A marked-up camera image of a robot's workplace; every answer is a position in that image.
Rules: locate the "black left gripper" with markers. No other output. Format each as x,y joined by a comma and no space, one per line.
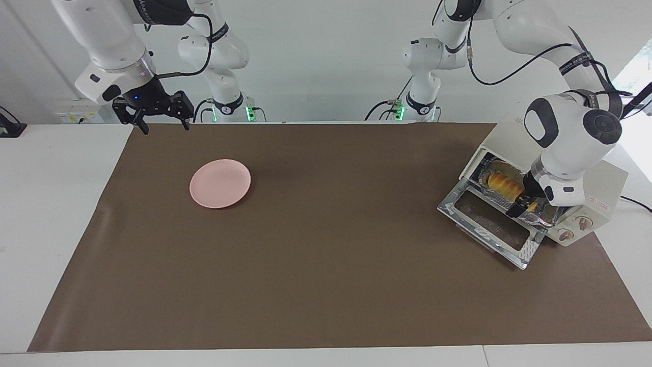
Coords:
533,187

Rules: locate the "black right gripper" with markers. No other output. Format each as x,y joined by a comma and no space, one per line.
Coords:
150,102

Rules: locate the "aluminium foil tray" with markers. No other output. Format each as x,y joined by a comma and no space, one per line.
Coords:
542,218

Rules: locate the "sliced golden bread loaf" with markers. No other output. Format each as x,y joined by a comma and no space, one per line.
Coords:
501,182

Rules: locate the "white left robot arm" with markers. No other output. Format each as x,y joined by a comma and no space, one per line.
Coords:
570,148

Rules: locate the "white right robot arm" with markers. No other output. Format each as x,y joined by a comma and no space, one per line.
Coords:
107,35

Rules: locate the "foil-lined glass oven door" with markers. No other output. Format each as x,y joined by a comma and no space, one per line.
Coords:
489,221

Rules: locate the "round oven knob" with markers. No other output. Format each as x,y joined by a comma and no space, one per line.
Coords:
566,235
584,223

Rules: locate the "cream white toaster oven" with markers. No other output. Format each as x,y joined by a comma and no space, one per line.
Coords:
606,181

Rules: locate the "pink round plate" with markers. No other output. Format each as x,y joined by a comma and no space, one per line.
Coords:
220,183

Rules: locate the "black desk stand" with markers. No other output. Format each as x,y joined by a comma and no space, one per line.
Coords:
11,128

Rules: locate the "brown table mat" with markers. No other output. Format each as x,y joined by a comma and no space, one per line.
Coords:
346,244

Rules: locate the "white wall socket box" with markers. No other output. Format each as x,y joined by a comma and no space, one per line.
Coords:
76,117

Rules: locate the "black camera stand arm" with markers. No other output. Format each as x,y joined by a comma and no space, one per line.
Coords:
639,99

